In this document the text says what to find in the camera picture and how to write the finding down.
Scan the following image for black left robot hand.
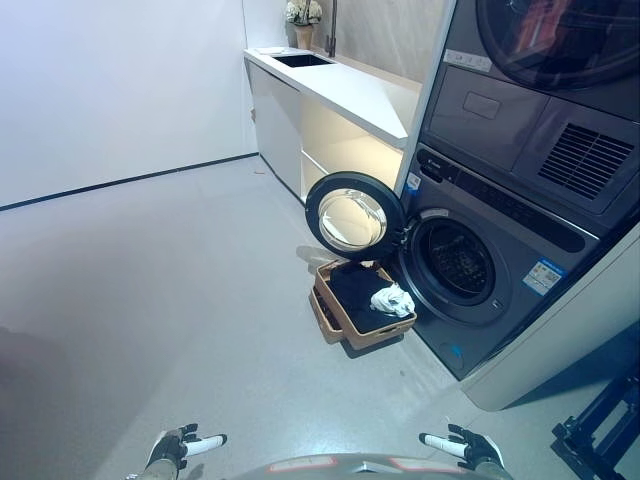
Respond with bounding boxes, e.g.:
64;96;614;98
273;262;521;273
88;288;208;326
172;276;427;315
147;422;229;474

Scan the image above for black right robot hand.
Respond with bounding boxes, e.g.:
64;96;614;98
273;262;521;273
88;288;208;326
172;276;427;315
418;423;504;474

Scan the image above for white cloth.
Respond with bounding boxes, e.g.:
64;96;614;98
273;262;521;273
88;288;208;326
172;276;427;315
369;282;417;317

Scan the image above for grey front-load washing machine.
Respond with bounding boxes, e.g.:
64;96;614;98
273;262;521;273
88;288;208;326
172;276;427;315
399;144;601;384

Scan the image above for large wicker laundry basket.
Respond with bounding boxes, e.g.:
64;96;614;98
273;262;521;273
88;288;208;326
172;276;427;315
314;259;419;351

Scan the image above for black clothes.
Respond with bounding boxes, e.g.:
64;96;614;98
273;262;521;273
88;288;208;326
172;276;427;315
327;266;417;334

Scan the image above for round washing machine door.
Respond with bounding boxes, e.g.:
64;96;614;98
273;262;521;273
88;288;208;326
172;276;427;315
304;170;412;261

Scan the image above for blue energy label sticker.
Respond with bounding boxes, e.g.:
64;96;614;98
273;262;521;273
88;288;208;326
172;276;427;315
524;256;565;290

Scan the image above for grey stacked dryer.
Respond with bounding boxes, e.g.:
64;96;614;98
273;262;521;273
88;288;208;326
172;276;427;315
418;0;640;231

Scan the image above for white counter cabinet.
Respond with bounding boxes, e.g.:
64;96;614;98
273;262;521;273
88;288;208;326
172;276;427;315
243;47;424;206

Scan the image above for white dryer label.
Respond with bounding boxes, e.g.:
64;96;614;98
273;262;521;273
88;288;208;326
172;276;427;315
444;49;490;69

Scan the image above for black recessed sink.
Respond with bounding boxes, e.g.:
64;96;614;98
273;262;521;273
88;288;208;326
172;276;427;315
271;53;335;68

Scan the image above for grey metal faucet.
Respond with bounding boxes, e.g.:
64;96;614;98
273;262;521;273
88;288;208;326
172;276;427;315
323;0;341;54

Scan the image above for white flower bouquet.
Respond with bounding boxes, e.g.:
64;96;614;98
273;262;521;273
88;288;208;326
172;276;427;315
284;0;324;27

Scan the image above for black metal frame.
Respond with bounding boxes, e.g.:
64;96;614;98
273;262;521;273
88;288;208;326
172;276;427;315
549;372;640;480

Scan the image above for white appliance enclosure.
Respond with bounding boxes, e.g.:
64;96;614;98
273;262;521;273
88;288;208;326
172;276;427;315
398;0;640;412

